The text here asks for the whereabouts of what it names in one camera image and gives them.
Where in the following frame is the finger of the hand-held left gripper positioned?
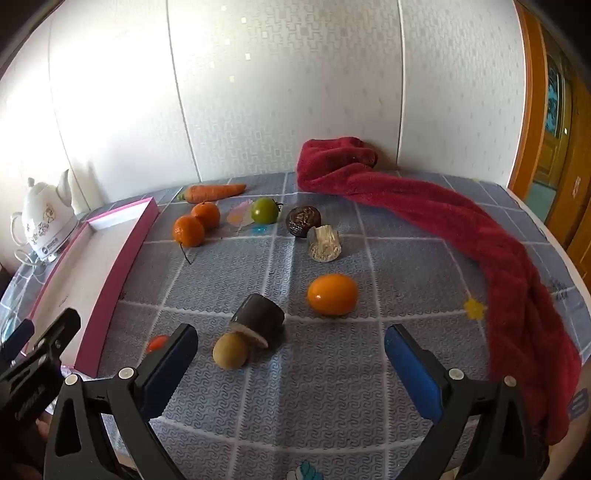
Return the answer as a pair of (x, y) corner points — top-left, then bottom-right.
(7, 308), (82, 370)
(0, 318), (36, 365)

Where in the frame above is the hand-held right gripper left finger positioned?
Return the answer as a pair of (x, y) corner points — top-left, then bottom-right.
(44, 323), (199, 480)

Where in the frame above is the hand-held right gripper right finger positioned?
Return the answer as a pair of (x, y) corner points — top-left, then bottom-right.
(385, 324), (550, 480)

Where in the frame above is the small tan round fruit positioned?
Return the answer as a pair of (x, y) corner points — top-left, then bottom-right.
(212, 333), (250, 371)

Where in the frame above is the pink rimmed white tray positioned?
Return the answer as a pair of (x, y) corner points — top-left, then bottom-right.
(30, 198), (160, 377)

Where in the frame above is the dark purple sugarcane piece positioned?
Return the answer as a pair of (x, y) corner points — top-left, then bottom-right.
(229, 294), (286, 349)

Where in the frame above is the smooth oval orange fruit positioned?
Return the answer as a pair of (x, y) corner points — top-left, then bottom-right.
(307, 274), (359, 317)

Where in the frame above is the mandarin with black stem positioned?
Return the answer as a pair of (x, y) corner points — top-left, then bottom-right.
(172, 215), (205, 265)

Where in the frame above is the orange mandarin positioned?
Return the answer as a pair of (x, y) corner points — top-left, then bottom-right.
(191, 202), (221, 230)

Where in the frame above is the cut white mushroom piece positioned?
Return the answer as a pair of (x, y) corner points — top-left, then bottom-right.
(307, 224), (342, 264)

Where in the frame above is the orange carrot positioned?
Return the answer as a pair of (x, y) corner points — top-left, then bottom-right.
(177, 184), (247, 204)

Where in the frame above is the green tomato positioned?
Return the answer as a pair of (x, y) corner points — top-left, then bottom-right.
(250, 198), (282, 225)

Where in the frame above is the dark wrinkled passion fruit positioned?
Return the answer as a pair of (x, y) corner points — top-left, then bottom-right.
(286, 206), (322, 238)

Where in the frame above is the silver kettle base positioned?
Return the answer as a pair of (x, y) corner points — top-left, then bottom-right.
(28, 231), (79, 263)

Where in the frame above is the white floral ceramic kettle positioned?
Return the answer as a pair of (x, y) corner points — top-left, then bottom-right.
(11, 170), (80, 259)

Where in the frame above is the grey checked tablecloth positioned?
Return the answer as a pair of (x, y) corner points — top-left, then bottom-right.
(0, 171), (591, 480)

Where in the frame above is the red towel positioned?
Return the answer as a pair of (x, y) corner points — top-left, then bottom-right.
(296, 137), (583, 446)

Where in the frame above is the white power cable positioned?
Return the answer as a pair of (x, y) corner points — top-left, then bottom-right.
(14, 247), (56, 274)

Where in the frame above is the orange wooden door frame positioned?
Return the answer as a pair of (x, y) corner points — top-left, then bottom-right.
(508, 0), (591, 278)

